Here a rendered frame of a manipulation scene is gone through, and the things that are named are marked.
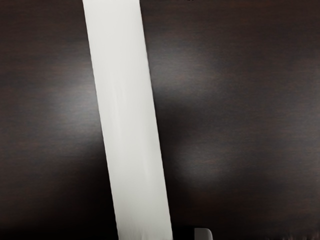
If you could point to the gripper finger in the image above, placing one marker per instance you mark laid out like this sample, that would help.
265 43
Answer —
203 234

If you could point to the long white bar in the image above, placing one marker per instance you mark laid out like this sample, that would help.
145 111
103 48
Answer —
127 120

